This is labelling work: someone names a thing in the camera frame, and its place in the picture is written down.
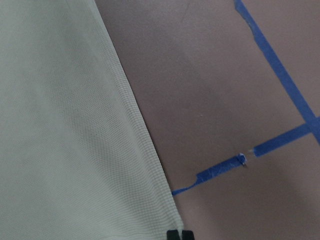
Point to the olive green t-shirt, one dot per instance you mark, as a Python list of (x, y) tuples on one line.
[(76, 159)]

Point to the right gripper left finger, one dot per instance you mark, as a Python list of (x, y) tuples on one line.
[(173, 235)]

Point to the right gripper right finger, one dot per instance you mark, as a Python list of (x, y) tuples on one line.
[(188, 235)]

